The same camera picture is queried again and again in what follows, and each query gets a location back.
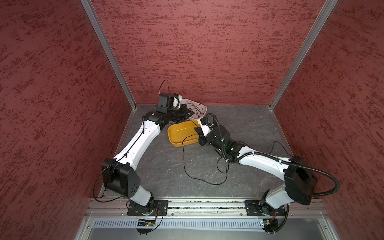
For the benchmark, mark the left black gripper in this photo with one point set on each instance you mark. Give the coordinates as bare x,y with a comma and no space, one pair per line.
185,111

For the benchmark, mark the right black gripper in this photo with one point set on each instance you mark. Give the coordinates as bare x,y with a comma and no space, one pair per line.
202,138

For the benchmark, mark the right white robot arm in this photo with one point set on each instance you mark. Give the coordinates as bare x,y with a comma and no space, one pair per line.
299,180

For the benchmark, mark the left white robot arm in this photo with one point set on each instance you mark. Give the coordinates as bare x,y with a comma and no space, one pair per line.
119,174

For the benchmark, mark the yellow plastic tray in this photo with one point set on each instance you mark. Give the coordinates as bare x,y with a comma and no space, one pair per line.
183,133

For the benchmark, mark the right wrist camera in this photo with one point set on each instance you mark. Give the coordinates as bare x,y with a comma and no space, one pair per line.
205,126

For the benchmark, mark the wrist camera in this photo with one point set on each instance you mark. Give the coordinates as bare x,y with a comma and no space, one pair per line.
169,101
205,126

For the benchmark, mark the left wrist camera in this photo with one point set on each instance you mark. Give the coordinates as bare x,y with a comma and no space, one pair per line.
169,101

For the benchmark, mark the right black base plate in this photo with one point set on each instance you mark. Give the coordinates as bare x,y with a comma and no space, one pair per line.
255,208

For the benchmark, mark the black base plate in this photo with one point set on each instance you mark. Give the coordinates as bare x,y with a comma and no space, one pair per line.
255,208
155,208

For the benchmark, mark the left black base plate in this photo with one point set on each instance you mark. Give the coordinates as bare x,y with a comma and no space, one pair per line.
155,208

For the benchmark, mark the aluminium mounting rail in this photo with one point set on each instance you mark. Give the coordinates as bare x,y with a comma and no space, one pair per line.
180,208

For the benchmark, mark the left aluminium corner post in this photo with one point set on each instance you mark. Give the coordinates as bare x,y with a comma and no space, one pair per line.
97,26

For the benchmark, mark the aluminium corner post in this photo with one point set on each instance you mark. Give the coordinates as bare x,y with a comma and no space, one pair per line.
317,26
97,26

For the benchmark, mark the right aluminium corner post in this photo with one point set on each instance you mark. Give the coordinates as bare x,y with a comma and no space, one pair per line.
317,26

